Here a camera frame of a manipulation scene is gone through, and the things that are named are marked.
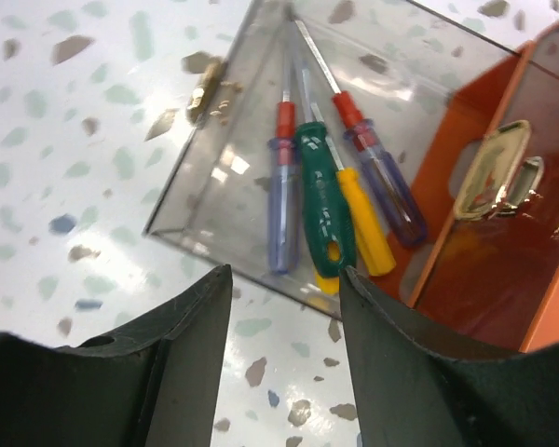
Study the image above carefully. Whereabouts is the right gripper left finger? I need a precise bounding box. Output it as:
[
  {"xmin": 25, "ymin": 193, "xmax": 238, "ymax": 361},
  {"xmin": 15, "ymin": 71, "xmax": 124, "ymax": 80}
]
[{"xmin": 0, "ymin": 265, "xmax": 233, "ymax": 446}]

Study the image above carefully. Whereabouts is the green screwdriver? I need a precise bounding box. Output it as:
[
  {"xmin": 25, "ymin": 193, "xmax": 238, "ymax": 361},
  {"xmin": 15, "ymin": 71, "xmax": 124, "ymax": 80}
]
[{"xmin": 292, "ymin": 50, "xmax": 357, "ymax": 278}]

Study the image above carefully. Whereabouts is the orange drawer box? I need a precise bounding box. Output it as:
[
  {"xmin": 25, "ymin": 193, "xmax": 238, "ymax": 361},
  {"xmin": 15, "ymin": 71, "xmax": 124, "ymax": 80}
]
[{"xmin": 400, "ymin": 8, "xmax": 559, "ymax": 355}]

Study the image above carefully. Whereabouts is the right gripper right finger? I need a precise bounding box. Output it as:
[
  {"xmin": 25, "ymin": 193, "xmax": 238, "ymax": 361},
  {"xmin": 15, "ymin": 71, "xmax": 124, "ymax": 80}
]
[{"xmin": 339, "ymin": 267, "xmax": 559, "ymax": 446}]

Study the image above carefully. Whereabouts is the gold lower drawer knob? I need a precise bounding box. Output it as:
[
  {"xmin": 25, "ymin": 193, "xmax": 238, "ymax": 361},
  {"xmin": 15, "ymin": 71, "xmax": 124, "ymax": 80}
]
[{"xmin": 453, "ymin": 120, "xmax": 545, "ymax": 222}]

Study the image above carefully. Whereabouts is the blue red screwdriver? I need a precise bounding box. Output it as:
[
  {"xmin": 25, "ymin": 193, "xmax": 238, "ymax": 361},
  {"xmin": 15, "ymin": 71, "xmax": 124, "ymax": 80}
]
[
  {"xmin": 267, "ymin": 24, "xmax": 299, "ymax": 275},
  {"xmin": 291, "ymin": 17, "xmax": 428, "ymax": 248}
]

